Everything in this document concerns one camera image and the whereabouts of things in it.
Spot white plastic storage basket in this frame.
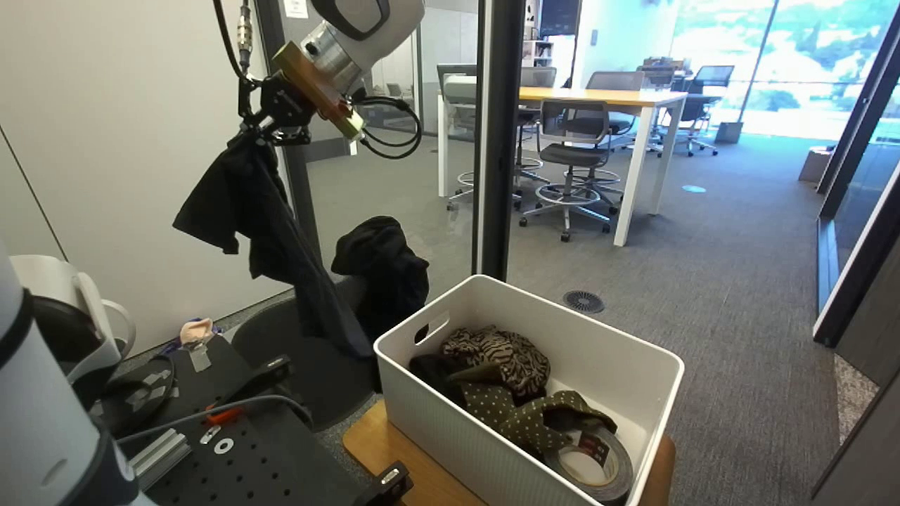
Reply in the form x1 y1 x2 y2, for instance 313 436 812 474
372 274 686 506

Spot crumpled black cloth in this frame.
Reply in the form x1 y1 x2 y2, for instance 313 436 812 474
329 215 433 340

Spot tiger-stripe patterned cloth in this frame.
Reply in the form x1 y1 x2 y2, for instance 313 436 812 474
407 323 554 402

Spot black cable with white sleeve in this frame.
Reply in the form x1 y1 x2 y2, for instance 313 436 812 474
208 0 265 136

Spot grey cable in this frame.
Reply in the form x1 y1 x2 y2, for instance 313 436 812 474
111 392 319 448

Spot grey duct tape roll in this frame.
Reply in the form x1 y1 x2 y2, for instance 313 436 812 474
544 424 639 505

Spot brass-coloured wrist camera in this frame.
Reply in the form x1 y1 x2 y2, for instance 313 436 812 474
270 41 368 145

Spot black perforated robot table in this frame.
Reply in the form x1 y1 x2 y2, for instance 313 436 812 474
88 332 417 506

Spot black door frame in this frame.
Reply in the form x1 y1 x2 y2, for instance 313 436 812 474
810 164 900 353
815 3 900 200

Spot grey metal post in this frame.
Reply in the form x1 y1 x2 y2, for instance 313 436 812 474
251 0 327 294

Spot wooden desk with white legs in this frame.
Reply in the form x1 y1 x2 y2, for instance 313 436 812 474
433 73 693 250

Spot black glass partition frame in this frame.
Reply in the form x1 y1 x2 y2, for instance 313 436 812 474
473 0 530 285

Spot office chair with ring footrest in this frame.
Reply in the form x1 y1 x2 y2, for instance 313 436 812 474
438 63 530 215
518 101 628 245

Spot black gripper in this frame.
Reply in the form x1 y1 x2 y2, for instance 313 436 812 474
237 73 319 149

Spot dark office chair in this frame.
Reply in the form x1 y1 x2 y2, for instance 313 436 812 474
645 60 741 157

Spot round floor outlet cover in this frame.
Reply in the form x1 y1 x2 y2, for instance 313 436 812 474
559 291 607 318

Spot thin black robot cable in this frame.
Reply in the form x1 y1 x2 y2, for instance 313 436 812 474
351 91 428 164

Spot orange-handled tool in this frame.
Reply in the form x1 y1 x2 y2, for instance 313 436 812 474
198 402 254 431

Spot black computer monitor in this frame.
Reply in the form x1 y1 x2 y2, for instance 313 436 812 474
693 63 741 93

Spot small grey waste bin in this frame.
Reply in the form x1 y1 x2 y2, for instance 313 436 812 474
795 145 838 187

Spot green polka-dot cloth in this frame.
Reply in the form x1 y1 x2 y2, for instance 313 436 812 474
448 377 622 461

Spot black shirt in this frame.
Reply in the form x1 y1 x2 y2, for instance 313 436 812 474
168 129 376 361

